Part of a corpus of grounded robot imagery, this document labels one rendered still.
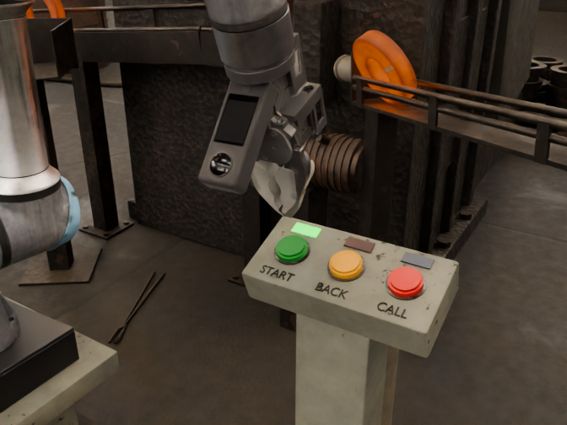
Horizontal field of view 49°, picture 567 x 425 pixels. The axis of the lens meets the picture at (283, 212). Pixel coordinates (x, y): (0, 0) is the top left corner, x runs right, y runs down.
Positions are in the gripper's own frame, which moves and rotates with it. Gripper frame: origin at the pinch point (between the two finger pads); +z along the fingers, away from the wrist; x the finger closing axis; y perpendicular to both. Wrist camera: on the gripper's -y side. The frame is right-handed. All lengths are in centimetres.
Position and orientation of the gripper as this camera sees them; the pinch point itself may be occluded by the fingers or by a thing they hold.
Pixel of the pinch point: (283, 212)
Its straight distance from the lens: 73.7
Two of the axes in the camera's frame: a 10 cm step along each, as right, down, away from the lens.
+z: 1.8, 7.1, 6.8
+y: 4.8, -6.6, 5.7
